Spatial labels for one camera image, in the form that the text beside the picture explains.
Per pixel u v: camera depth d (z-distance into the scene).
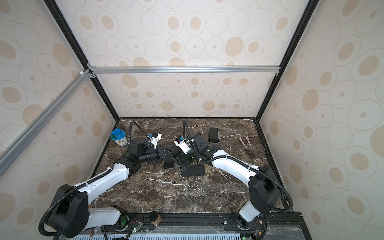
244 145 1.03
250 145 1.03
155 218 0.67
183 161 0.71
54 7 0.67
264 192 0.43
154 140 0.76
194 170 0.92
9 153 0.51
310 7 0.68
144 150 0.67
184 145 0.72
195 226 0.73
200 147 0.63
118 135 0.97
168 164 0.95
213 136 1.10
